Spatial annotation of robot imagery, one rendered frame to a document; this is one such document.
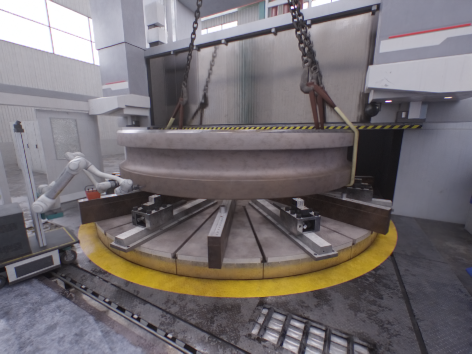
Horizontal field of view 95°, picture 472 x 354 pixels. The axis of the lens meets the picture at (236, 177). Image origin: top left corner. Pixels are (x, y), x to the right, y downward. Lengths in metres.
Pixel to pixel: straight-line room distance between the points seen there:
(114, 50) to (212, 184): 5.11
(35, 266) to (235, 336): 2.51
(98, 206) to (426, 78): 4.91
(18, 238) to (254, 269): 2.76
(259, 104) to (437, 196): 4.26
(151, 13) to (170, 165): 6.03
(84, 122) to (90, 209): 3.59
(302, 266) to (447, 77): 2.81
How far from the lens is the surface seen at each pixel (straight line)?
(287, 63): 5.83
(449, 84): 3.70
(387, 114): 4.55
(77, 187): 7.23
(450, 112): 4.70
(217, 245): 2.37
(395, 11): 4.28
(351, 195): 4.78
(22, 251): 3.66
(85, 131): 7.26
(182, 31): 9.82
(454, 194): 5.91
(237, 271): 2.80
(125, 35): 6.87
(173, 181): 3.11
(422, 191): 5.77
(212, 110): 6.53
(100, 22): 7.66
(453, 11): 4.32
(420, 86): 3.63
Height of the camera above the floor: 1.74
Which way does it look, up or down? 12 degrees down
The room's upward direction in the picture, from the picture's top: straight up
